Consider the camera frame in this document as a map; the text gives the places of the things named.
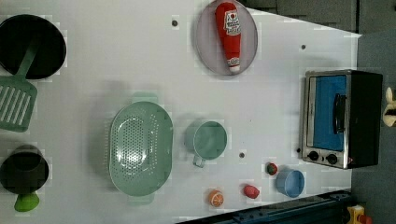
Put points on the toy orange half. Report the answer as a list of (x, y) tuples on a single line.
[(216, 198)]

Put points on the black round pan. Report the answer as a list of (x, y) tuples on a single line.
[(16, 34)]

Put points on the green toy pear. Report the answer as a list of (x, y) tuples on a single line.
[(26, 202)]

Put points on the blue small bowl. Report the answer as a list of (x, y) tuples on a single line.
[(290, 183)]

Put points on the yellow peeled toy banana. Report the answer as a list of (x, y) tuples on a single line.
[(389, 116)]

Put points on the grey round plate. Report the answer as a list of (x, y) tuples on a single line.
[(209, 47)]

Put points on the red toy fruit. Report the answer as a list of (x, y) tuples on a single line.
[(251, 191)]

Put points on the yellow red toy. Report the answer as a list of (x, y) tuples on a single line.
[(357, 215)]

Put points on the green perforated colander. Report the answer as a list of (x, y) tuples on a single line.
[(140, 148)]

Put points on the black cylindrical pot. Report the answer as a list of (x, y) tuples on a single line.
[(25, 170)]

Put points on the blue metal frame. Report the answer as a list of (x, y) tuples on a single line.
[(327, 208)]

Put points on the red plush ketchup bottle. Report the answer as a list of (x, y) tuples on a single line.
[(229, 31)]

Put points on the green slotted spatula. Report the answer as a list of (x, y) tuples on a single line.
[(18, 95)]

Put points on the green cup with handle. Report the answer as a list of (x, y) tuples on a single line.
[(207, 139)]

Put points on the silver black toaster oven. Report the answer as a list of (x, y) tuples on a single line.
[(342, 113)]

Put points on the toy strawberry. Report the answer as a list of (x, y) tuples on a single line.
[(271, 168)]

